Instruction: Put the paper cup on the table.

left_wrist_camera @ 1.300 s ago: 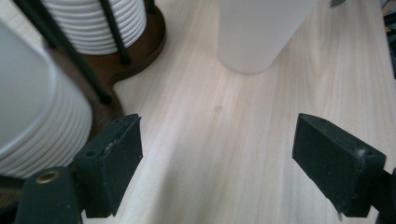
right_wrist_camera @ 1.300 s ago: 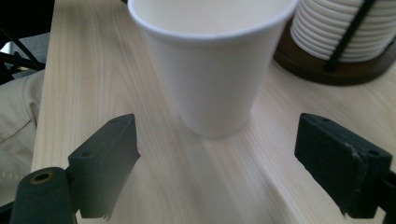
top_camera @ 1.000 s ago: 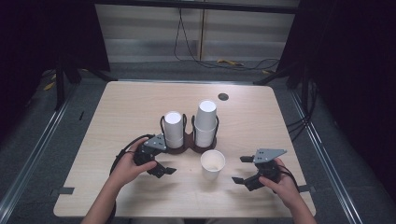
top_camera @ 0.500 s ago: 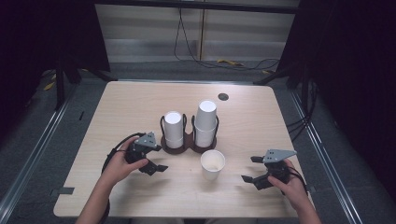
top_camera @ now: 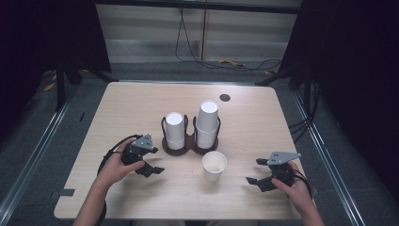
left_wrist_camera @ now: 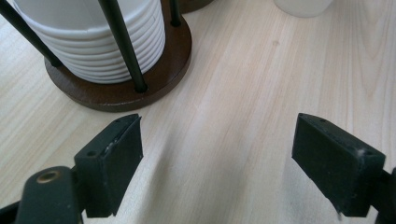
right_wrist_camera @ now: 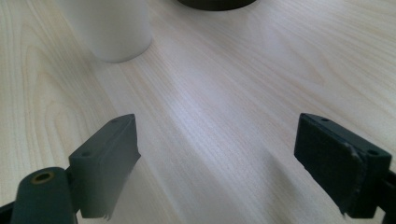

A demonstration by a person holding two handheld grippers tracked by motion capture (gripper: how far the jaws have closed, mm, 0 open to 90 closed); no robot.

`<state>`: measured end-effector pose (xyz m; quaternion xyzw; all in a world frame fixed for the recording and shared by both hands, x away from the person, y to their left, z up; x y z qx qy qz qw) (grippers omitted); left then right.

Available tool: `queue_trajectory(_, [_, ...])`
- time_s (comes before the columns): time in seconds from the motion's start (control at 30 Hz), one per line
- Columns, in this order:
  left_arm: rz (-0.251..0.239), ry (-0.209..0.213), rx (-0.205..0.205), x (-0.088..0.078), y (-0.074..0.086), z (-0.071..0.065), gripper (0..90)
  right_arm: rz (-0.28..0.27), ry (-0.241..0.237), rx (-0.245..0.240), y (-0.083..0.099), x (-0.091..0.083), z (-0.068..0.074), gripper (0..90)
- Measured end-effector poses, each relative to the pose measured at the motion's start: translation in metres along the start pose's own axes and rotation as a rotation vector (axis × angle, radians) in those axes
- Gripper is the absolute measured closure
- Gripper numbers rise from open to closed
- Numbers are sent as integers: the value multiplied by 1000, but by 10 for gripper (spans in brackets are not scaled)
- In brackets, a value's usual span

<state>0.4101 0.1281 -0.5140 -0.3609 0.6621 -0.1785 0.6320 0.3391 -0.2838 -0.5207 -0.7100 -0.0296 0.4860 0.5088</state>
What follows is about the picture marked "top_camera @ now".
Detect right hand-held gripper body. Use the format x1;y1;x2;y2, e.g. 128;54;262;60
266;152;302;187

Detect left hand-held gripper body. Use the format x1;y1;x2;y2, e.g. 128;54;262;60
121;134;155;167

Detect short stack of white cups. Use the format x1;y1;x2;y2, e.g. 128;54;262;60
165;112;186;151

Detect dark wooden cup holder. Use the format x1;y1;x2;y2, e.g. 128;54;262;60
160;114;220;156

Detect white paper cup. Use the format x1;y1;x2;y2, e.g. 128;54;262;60
201;151;228;183

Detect person's right hand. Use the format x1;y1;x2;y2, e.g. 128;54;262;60
272;161;312;215

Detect person's left hand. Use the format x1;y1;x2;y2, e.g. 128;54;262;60
97;138;146;188

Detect tall stack of white cups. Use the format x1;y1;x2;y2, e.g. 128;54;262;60
196;101;219;150

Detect grey tape strip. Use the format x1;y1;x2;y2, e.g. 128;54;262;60
51;187;76;198

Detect black metal stand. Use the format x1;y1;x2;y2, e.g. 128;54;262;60
46;59;119;112
255;62;314;107

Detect dark curtain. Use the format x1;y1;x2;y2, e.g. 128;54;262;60
279;0;399;196
0;0;111;142

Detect black overhead beam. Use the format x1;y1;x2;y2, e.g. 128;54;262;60
93;0;302;15

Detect right hand-held gripper black cable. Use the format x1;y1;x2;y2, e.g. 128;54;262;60
291;169;314;200

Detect metal floor rail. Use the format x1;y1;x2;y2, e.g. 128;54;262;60
291;90;368;226
0;79;81;220

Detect black floor cables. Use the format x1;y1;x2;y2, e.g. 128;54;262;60
288;81;321;144

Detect black wall cable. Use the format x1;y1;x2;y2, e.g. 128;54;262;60
174;8;283;73

